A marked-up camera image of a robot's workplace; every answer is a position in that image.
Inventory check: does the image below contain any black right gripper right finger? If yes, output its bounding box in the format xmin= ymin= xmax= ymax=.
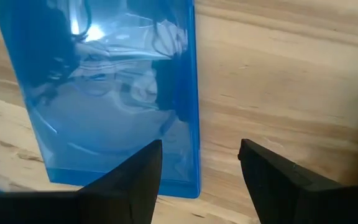
xmin=237 ymin=138 xmax=358 ymax=224

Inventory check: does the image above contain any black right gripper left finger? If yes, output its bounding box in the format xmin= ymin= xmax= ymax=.
xmin=0 ymin=138 xmax=163 ymax=224

